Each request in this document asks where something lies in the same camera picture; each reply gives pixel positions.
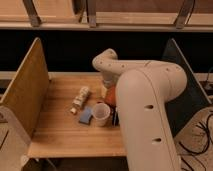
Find right dark side panel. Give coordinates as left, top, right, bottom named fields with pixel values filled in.
left=162, top=39, right=212, bottom=136

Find blue sponge block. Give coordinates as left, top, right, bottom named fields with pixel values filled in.
left=79, top=107, right=92, bottom=125

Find orange bowl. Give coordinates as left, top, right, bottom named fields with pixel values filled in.
left=105, top=86, right=116, bottom=106

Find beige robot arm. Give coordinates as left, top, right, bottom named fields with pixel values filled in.
left=92, top=49, right=187, bottom=171

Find black floor cables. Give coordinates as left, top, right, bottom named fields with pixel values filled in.
left=178, top=111, right=213, bottom=171

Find wooden shelf with brackets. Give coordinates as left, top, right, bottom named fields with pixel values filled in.
left=0, top=0, right=213, bottom=33

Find left wooden side panel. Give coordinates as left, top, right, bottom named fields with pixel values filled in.
left=0, top=38, right=49, bottom=145

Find small labelled bottle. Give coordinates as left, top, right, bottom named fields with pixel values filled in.
left=70, top=86, right=90, bottom=114

